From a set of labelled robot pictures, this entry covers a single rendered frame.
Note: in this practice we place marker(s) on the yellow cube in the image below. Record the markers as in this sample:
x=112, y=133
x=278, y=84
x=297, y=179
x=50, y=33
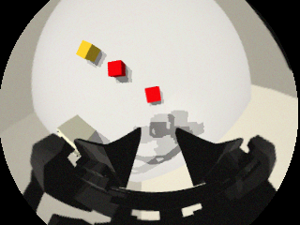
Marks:
x=88, y=51

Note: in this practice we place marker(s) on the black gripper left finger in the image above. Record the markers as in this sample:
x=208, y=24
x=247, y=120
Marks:
x=119, y=155

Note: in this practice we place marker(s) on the red cube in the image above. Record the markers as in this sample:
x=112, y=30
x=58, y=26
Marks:
x=152, y=94
x=116, y=68

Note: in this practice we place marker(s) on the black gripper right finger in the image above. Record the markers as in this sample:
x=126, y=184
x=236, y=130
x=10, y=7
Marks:
x=200, y=155

